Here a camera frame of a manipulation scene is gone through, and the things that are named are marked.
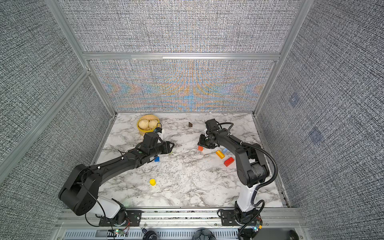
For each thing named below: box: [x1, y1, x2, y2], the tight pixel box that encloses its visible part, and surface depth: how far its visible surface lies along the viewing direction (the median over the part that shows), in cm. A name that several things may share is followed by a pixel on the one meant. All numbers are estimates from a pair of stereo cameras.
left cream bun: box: [138, 119, 149, 130], surface depth 108 cm
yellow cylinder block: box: [149, 178, 157, 186], surface depth 85 cm
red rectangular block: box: [224, 157, 235, 167], surface depth 94 cm
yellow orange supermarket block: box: [215, 150, 226, 160], surface depth 98 cm
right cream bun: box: [148, 119, 158, 129], surface depth 108 cm
